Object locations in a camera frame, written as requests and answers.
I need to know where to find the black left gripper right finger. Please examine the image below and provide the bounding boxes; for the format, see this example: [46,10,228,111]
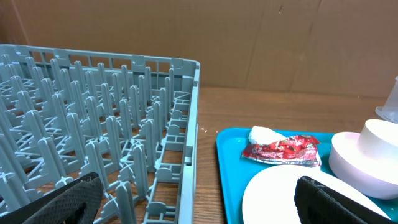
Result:
[294,176,396,224]

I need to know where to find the white crumpled napkin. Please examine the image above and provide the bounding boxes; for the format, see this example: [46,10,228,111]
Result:
[248,126,286,145]

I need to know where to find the clear plastic bin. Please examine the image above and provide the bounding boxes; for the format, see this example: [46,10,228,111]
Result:
[375,77,398,124]

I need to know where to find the white cup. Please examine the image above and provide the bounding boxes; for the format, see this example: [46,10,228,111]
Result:
[357,119,397,163]

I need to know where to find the pink bowl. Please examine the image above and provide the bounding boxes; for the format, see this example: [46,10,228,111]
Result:
[329,132,397,200]

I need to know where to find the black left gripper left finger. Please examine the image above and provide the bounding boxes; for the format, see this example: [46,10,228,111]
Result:
[1,172,103,224]

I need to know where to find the teal plastic tray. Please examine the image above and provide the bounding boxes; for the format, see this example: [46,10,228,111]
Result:
[216,128,397,223]

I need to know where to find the white dinner plate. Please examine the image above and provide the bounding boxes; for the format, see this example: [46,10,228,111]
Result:
[242,165,387,224]

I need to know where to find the grey dishwasher rack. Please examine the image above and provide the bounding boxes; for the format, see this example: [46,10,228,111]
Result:
[1,44,200,223]

